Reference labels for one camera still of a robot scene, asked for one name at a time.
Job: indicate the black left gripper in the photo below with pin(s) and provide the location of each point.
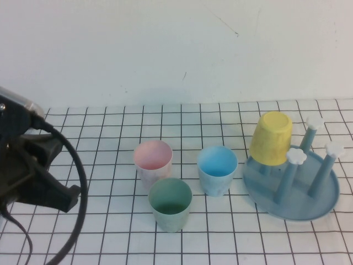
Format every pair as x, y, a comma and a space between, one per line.
12, 138

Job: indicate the green plastic cup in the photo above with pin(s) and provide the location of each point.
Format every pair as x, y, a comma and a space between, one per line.
171, 220

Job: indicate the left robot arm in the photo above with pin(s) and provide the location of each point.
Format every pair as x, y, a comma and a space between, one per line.
24, 102

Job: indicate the pink plastic cup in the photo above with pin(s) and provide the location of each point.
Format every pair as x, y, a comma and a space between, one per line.
151, 157

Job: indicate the blue plastic cup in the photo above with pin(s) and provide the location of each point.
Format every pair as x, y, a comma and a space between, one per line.
218, 179

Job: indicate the yellow plastic cup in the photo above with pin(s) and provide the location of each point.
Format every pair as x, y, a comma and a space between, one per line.
271, 140

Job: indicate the blue cup stand with pegs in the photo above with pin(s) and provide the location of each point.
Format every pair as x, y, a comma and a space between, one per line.
298, 204

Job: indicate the white black-grid tablecloth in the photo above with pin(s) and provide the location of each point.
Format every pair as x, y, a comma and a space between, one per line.
220, 243

